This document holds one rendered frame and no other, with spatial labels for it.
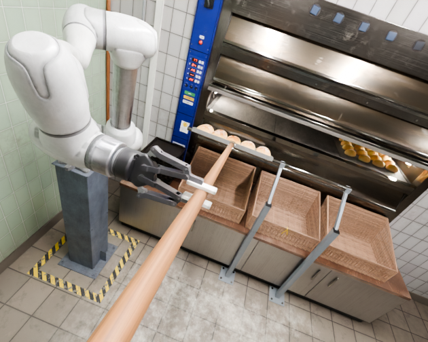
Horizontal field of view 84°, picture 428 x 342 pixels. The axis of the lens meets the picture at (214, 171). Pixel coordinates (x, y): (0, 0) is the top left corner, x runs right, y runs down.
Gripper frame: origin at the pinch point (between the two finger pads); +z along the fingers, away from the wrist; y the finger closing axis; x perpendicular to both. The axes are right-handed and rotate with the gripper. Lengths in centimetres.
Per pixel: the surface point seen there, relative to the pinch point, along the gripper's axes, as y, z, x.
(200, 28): -62, -50, -129
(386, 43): -88, 66, -122
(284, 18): -83, 2, -124
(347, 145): -25, 95, -174
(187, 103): -11, -47, -147
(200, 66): -40, -43, -136
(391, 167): -21, 132, -165
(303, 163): 2, 62, -157
